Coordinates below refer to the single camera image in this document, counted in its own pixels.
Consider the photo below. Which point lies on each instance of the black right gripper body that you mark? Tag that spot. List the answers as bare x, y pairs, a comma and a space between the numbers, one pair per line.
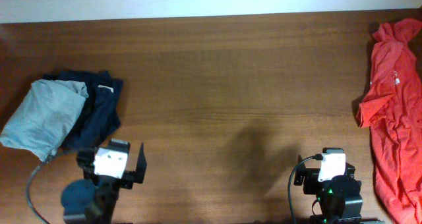
311, 186

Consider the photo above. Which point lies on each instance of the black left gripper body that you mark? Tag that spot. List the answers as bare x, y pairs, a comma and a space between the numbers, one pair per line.
88, 171

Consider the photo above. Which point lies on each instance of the light blue t-shirt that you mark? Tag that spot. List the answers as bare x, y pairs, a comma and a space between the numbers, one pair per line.
45, 117

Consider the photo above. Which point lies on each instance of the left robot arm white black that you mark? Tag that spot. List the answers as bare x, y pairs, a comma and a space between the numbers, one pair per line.
93, 198

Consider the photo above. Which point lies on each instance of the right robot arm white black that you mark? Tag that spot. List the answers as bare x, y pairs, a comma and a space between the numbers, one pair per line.
339, 198

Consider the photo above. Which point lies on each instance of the dark navy folded garment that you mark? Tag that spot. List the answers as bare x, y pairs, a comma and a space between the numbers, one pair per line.
98, 118

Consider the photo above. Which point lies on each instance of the red t-shirt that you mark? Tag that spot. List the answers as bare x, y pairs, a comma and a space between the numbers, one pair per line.
391, 109

